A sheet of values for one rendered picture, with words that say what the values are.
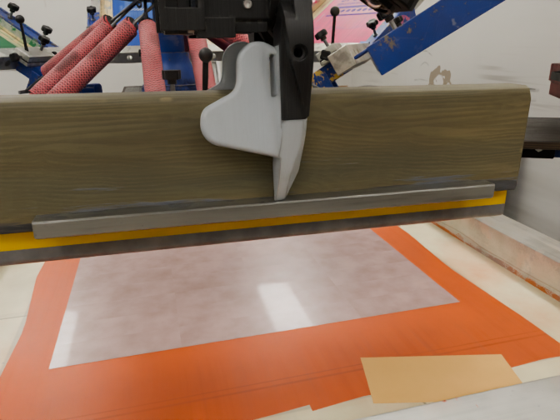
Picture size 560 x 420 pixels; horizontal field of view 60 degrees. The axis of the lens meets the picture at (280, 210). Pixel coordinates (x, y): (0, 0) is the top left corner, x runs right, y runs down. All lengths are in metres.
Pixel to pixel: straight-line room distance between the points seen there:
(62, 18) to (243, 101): 4.67
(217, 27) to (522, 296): 0.36
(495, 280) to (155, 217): 0.35
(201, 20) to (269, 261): 0.31
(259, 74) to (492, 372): 0.26
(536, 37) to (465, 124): 2.79
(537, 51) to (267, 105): 2.88
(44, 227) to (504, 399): 0.27
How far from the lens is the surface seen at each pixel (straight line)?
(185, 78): 1.53
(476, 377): 0.38
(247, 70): 0.28
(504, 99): 0.37
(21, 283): 0.55
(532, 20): 3.17
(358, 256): 0.54
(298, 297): 0.45
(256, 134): 0.28
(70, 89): 1.36
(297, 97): 0.27
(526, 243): 0.52
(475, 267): 0.54
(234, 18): 0.27
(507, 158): 0.39
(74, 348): 0.42
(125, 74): 4.89
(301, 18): 0.27
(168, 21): 0.27
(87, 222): 0.29
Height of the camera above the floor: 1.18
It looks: 19 degrees down
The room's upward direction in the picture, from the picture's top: 1 degrees counter-clockwise
